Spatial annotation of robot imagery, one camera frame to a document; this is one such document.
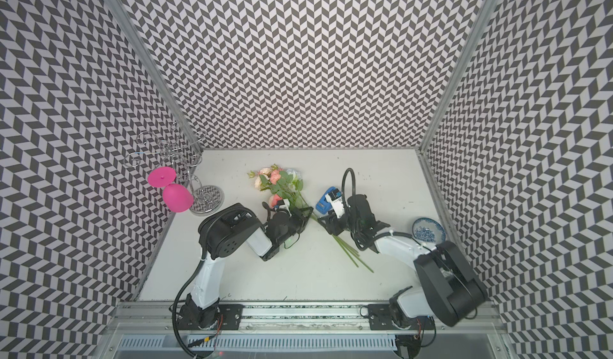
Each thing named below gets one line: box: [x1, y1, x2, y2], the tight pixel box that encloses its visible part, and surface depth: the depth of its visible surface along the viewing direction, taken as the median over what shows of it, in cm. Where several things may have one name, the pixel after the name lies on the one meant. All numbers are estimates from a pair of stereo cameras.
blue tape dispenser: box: [315, 186, 337, 215], surface depth 99 cm
